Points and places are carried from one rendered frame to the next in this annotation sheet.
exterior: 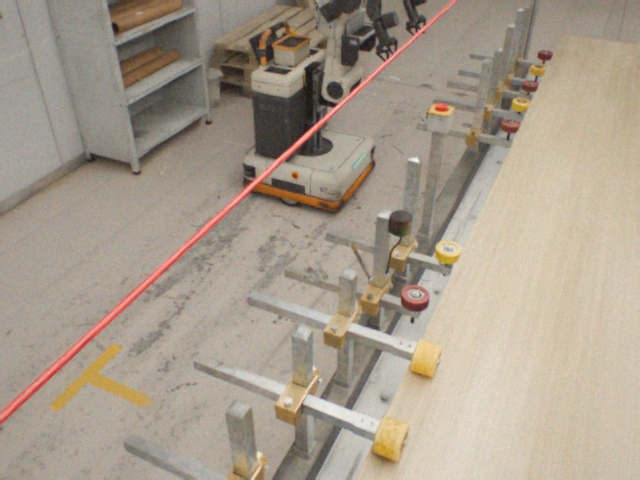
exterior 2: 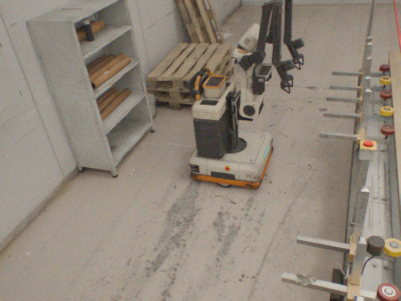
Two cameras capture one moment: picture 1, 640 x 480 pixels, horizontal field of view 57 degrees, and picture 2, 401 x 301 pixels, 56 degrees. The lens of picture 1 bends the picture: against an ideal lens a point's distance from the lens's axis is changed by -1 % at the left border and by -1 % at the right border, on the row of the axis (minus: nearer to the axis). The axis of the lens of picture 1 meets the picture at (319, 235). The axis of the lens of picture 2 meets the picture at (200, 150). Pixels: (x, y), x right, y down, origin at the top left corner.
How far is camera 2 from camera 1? 0.62 m
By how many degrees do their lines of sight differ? 2
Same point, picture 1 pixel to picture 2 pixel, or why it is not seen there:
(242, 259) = (204, 233)
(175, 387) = not seen: outside the picture
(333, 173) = (253, 164)
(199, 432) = not seen: outside the picture
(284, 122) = (217, 135)
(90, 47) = (77, 101)
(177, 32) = (126, 77)
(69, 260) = (86, 251)
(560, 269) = not seen: outside the picture
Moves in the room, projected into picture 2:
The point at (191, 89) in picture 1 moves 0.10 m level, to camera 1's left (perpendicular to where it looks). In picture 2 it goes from (139, 111) to (130, 113)
